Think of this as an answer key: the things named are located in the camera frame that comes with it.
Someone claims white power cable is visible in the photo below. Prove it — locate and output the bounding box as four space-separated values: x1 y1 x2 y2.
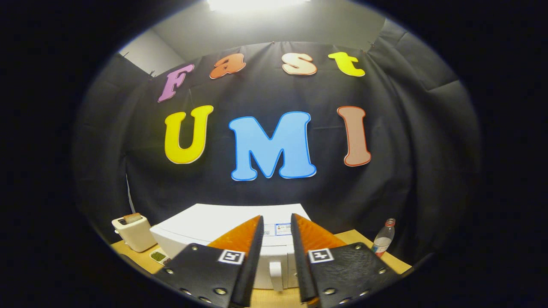
125 173 136 214

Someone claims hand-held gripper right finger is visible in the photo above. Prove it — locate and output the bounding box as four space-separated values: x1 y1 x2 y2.
290 213 403 308

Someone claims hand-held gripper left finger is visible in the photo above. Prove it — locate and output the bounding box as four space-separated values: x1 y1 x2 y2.
154 215 265 308

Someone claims white microwave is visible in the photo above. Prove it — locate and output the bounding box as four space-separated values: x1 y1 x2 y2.
149 204 311 291

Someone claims ceiling light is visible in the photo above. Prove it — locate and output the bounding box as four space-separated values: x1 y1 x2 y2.
205 0 311 12

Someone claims white divided bean dish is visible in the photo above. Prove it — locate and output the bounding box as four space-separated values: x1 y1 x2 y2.
149 248 172 266

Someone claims white toaster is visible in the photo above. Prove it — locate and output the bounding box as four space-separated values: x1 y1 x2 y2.
112 215 158 252

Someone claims clear plastic water bottle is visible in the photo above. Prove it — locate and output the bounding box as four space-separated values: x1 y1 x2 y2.
371 218 396 258

